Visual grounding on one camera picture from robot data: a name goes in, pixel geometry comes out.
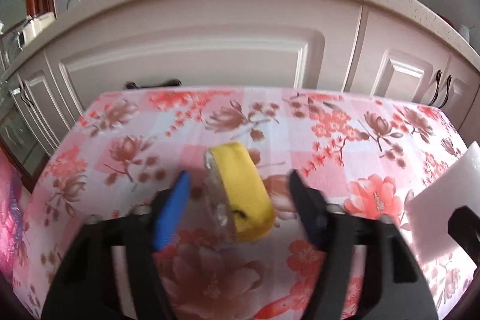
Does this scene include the trash bin with pink bag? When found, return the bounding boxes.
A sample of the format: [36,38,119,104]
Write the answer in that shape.
[0,151,34,279]

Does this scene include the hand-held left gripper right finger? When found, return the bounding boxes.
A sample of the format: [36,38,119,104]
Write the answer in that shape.
[289,170,439,320]

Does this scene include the white kitchen counter cabinets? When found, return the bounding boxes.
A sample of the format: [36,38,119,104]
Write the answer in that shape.
[0,0,480,171]

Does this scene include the pink floral tablecloth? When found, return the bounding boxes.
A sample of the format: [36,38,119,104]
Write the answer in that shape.
[11,87,477,320]

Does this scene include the black cabinet handle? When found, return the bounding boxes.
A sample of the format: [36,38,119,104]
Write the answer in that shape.
[125,79,181,90]

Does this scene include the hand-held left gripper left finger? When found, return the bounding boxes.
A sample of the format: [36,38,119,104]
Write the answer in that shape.
[41,171,193,320]

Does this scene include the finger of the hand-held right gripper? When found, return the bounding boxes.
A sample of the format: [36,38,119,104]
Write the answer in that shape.
[448,205,480,268]

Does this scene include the white foam sheet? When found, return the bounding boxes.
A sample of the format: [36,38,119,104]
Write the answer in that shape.
[407,141,480,262]

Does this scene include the white rice cooker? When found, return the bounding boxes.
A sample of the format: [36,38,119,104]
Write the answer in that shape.
[19,20,43,47]

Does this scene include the yellow pomelo peel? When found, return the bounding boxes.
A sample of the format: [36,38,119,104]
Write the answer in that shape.
[203,142,275,244]

